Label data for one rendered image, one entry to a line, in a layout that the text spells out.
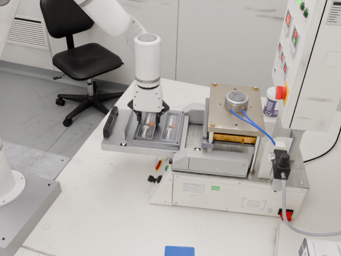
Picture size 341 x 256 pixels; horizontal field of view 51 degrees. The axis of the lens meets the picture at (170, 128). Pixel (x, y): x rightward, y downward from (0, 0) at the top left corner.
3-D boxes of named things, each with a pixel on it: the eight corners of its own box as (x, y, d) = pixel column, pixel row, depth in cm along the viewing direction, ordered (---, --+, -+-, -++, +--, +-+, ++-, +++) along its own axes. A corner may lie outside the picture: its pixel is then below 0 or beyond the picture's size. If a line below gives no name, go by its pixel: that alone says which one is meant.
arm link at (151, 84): (131, 80, 117) (132, 88, 119) (158, 82, 116) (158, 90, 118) (136, 67, 124) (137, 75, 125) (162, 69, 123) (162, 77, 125)
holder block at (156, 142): (184, 116, 141) (184, 111, 139) (179, 150, 125) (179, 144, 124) (142, 112, 142) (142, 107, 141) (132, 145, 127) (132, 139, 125)
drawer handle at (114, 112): (118, 114, 141) (117, 105, 139) (108, 138, 129) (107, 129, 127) (113, 113, 141) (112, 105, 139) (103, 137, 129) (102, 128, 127)
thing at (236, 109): (271, 108, 138) (278, 79, 130) (281, 164, 114) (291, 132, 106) (208, 103, 140) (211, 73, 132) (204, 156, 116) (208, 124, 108)
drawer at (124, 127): (188, 123, 144) (190, 107, 139) (183, 160, 127) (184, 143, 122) (116, 116, 146) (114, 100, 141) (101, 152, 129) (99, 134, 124)
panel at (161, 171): (161, 147, 159) (180, 118, 148) (149, 199, 135) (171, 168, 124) (157, 145, 158) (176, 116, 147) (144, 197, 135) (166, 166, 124)
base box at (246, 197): (283, 157, 156) (293, 126, 146) (296, 229, 127) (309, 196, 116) (161, 145, 161) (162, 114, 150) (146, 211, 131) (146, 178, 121)
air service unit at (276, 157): (278, 169, 119) (288, 134, 109) (283, 203, 107) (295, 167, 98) (262, 167, 119) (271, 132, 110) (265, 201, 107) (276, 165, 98)
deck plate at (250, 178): (294, 125, 146) (294, 124, 146) (309, 189, 119) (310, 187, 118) (181, 115, 150) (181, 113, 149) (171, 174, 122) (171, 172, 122)
